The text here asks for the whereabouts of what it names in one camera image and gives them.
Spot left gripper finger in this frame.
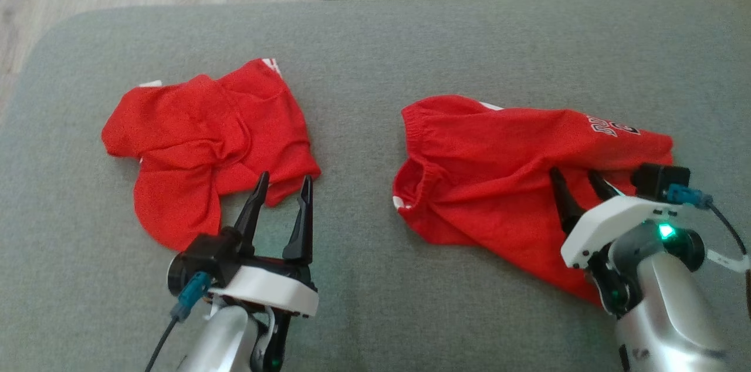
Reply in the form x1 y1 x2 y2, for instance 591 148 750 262
234 171 270 256
282 175 314 262

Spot cable with teal connector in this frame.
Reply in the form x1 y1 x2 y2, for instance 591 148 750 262
666 183 751 320
144 271 212 372

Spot right cable with teal connector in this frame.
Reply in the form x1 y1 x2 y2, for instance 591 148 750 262
666 183 751 320

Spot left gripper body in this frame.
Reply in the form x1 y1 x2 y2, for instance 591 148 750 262
208 253 320 318

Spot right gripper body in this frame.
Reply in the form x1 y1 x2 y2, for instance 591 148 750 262
560 195 684 271

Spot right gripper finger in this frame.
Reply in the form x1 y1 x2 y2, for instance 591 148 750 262
549 168 586 235
588 170 621 202

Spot red basketball shorts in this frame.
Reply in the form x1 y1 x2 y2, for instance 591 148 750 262
392 95 675 307

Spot left cable with teal connector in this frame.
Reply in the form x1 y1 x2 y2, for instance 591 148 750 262
144 271 212 372

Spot red basketball jersey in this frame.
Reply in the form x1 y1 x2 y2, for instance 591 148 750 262
101 58 322 252

